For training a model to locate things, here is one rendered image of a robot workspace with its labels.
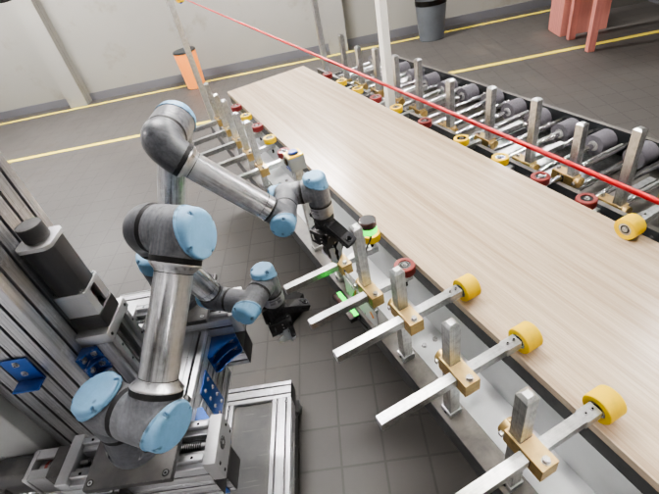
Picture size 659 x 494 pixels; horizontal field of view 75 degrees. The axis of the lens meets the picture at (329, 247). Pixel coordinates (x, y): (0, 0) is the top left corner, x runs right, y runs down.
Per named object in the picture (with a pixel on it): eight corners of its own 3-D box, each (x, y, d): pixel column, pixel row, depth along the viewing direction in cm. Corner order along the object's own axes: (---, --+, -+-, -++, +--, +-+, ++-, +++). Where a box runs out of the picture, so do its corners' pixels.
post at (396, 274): (406, 370, 157) (394, 274, 127) (400, 363, 160) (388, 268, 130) (414, 365, 158) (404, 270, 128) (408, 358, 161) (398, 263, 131)
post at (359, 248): (370, 322, 175) (353, 229, 145) (366, 317, 177) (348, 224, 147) (378, 319, 176) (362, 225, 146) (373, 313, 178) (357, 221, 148)
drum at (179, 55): (209, 79, 712) (196, 44, 677) (205, 87, 684) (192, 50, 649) (188, 84, 714) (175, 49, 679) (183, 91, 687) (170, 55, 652)
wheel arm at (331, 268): (288, 296, 176) (285, 289, 174) (285, 291, 179) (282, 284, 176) (379, 252, 187) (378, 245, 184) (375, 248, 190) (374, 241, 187)
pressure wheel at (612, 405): (605, 402, 101) (577, 390, 109) (615, 430, 103) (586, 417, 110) (624, 389, 103) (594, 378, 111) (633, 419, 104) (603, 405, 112)
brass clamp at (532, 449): (537, 484, 98) (540, 474, 95) (494, 434, 108) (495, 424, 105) (558, 469, 99) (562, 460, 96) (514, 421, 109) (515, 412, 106)
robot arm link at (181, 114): (147, 264, 147) (140, 111, 113) (160, 236, 158) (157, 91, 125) (183, 269, 149) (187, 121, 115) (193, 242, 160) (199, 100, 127)
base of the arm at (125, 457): (100, 473, 106) (78, 455, 100) (120, 416, 118) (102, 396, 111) (159, 465, 105) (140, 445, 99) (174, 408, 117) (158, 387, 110)
